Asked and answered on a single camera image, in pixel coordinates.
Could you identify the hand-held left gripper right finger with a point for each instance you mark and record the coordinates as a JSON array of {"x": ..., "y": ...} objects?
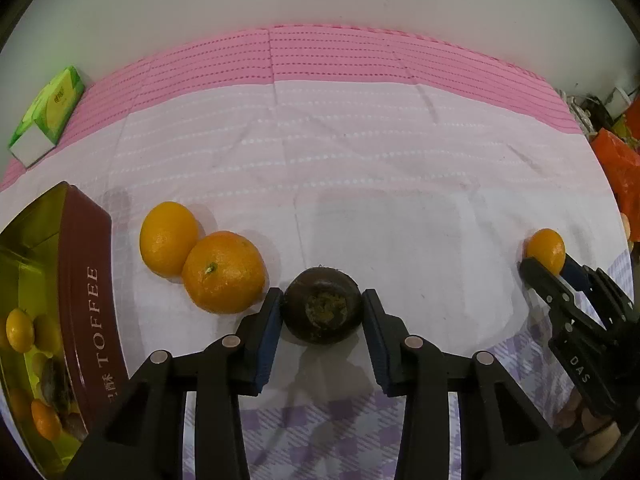
[{"x": 375, "y": 345}]

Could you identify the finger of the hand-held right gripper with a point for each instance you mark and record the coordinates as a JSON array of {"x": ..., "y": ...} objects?
[
  {"x": 575, "y": 272},
  {"x": 542, "y": 277}
]

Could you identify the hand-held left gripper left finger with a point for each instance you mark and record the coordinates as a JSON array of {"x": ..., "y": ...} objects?
[{"x": 270, "y": 335}]

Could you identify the small orange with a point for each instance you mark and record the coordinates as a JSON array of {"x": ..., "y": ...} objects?
[
  {"x": 45, "y": 417},
  {"x": 547, "y": 247}
]

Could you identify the dark brown round fruit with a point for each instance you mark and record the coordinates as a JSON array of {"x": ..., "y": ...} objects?
[
  {"x": 320, "y": 285},
  {"x": 52, "y": 382}
]

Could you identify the dark red tin box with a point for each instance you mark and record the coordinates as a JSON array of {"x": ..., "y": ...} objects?
[{"x": 85, "y": 270}]

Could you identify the small brown kiwi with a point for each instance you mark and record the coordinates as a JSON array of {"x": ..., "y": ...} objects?
[{"x": 75, "y": 425}]

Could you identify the person's right hand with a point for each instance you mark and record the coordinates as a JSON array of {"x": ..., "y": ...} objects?
[{"x": 597, "y": 440}]

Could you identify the large orange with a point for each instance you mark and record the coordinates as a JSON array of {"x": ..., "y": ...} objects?
[{"x": 220, "y": 275}]

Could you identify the orange plastic bag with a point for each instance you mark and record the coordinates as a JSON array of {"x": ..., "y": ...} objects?
[{"x": 617, "y": 160}]

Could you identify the yellow-orange lemon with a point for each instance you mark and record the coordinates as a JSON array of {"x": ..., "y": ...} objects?
[{"x": 165, "y": 235}]

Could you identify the white lilac checked cloth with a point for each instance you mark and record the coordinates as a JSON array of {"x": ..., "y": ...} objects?
[{"x": 400, "y": 160}]

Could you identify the green tissue box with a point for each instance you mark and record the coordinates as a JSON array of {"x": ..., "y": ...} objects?
[{"x": 50, "y": 105}]

